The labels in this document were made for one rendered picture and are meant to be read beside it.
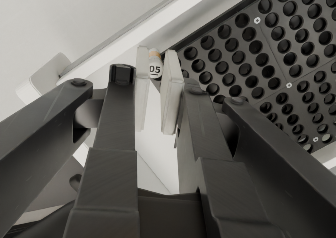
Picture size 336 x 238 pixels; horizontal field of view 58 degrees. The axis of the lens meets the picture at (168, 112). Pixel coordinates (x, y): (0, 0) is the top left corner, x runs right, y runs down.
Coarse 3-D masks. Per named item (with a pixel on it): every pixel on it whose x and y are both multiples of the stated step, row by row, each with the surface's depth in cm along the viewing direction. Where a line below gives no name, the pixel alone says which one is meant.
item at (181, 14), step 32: (192, 0) 27; (224, 0) 32; (128, 32) 29; (160, 32) 33; (192, 32) 34; (96, 64) 29; (128, 64) 35; (160, 128) 38; (160, 160) 40; (320, 160) 35
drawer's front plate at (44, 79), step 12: (48, 60) 33; (60, 60) 34; (36, 72) 28; (48, 72) 29; (60, 72) 32; (24, 84) 26; (36, 84) 26; (48, 84) 28; (24, 96) 26; (36, 96) 26; (84, 144) 28; (84, 156) 29; (144, 168) 39; (144, 180) 36; (156, 180) 40; (168, 192) 42
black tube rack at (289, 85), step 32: (256, 0) 27; (288, 0) 27; (320, 0) 27; (224, 32) 30; (256, 32) 28; (288, 32) 28; (320, 32) 28; (192, 64) 32; (224, 64) 32; (256, 64) 29; (288, 64) 29; (320, 64) 29; (224, 96) 30; (256, 96) 31; (288, 96) 30; (320, 96) 31; (288, 128) 32; (320, 128) 35
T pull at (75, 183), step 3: (75, 174) 32; (78, 174) 32; (72, 177) 32; (75, 177) 32; (78, 177) 32; (69, 180) 32; (72, 180) 32; (75, 180) 32; (78, 180) 32; (72, 183) 32; (75, 183) 32; (78, 183) 32; (72, 186) 32; (75, 186) 32; (78, 186) 32; (75, 189) 32
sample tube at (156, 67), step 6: (150, 54) 23; (156, 54) 23; (150, 60) 21; (156, 60) 21; (150, 66) 21; (156, 66) 21; (162, 66) 21; (150, 72) 21; (156, 72) 21; (162, 72) 21
